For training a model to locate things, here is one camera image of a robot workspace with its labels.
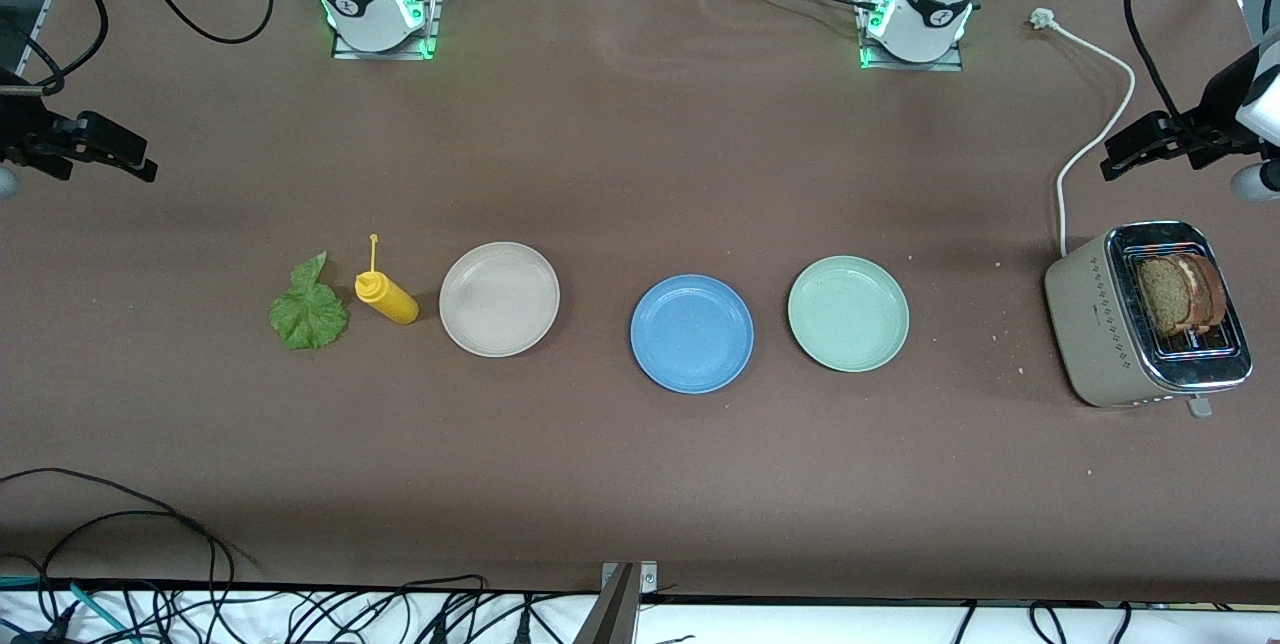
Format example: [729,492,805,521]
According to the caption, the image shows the beige and chrome toaster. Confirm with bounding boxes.
[1043,220,1254,419]

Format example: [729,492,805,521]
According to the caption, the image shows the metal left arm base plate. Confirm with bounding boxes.
[855,0,967,73]

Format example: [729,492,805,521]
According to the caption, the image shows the blue round plate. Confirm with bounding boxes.
[629,273,756,396]

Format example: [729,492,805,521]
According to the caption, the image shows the brown toasted bread slice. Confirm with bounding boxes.
[1180,251,1229,331]
[1137,255,1207,338]

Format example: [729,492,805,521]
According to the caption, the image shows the green lettuce leaf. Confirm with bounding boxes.
[268,251,351,352]

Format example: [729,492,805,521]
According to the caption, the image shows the yellow mustard squeeze bottle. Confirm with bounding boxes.
[354,233,421,326]

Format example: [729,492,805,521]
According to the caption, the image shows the silver metal bracket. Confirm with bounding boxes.
[600,561,660,594]

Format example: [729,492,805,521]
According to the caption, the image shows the grey aluminium profile post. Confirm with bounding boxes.
[572,564,642,644]

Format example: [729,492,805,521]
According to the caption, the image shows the pale green round plate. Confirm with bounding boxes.
[787,255,911,373]

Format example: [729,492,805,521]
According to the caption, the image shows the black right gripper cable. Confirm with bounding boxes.
[0,0,111,95]

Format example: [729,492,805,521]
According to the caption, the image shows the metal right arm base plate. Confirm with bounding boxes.
[330,0,447,61]

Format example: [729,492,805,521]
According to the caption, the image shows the teal cable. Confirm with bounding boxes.
[68,581,144,644]

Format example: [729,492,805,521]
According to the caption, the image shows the black looping floor cable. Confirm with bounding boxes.
[38,511,219,625]
[0,468,237,615]

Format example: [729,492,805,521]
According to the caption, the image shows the beige round plate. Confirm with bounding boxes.
[439,241,562,359]

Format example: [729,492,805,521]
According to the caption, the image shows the perforated aluminium frame rail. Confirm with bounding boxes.
[18,4,53,77]

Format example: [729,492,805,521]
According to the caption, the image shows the white toaster power cable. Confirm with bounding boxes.
[1029,8,1138,258]

